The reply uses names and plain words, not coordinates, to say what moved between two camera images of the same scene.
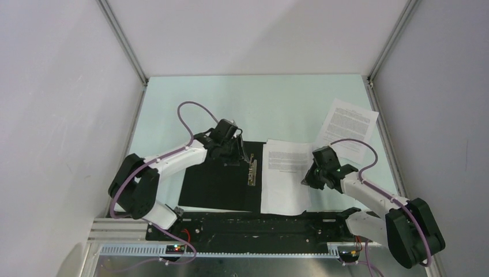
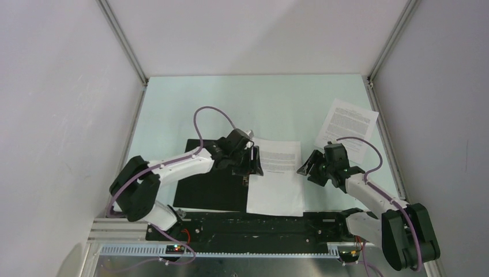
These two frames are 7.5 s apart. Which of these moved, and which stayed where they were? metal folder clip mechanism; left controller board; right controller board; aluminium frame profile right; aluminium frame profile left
Moved: metal folder clip mechanism
Stayed: left controller board; right controller board; aluminium frame profile left; aluminium frame profile right
